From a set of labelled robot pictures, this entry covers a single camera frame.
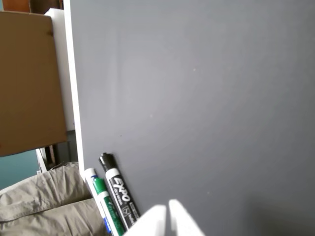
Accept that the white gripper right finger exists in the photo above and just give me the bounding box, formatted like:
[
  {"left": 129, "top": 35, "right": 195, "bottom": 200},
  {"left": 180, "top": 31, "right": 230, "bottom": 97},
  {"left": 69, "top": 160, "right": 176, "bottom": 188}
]
[{"left": 168, "top": 198, "right": 205, "bottom": 236}]

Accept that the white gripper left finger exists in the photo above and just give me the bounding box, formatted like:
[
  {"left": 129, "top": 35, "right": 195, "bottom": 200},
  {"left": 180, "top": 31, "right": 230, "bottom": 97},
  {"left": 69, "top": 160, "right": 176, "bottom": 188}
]
[{"left": 125, "top": 204, "right": 171, "bottom": 236}]

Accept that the green Expo marker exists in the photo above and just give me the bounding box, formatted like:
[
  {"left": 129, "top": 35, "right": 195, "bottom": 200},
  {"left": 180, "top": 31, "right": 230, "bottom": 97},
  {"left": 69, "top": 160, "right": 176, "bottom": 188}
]
[{"left": 91, "top": 177, "right": 127, "bottom": 236}]

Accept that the black Expo marker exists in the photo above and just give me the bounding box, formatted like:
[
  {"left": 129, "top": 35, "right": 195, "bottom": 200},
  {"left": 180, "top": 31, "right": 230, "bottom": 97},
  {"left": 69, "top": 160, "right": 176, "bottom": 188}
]
[{"left": 98, "top": 152, "right": 141, "bottom": 228}]

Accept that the olive crumpled cloth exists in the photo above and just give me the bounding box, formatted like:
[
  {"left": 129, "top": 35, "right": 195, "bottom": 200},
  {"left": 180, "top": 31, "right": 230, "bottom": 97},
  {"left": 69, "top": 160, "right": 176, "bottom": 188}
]
[{"left": 0, "top": 161, "right": 109, "bottom": 236}]

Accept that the grey rectangular mat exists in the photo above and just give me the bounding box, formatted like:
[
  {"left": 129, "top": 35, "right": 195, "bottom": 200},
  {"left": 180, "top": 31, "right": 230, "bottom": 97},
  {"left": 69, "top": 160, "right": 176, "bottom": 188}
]
[{"left": 70, "top": 0, "right": 315, "bottom": 236}]

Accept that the white foam board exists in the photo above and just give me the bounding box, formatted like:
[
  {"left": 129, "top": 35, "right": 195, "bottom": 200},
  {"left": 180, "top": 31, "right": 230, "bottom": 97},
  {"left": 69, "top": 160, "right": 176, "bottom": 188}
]
[{"left": 45, "top": 7, "right": 76, "bottom": 131}]

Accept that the brown cardboard box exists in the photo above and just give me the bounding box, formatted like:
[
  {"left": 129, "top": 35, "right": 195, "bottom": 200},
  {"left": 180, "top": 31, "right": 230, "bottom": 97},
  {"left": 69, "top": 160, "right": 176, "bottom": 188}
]
[{"left": 0, "top": 11, "right": 67, "bottom": 158}]

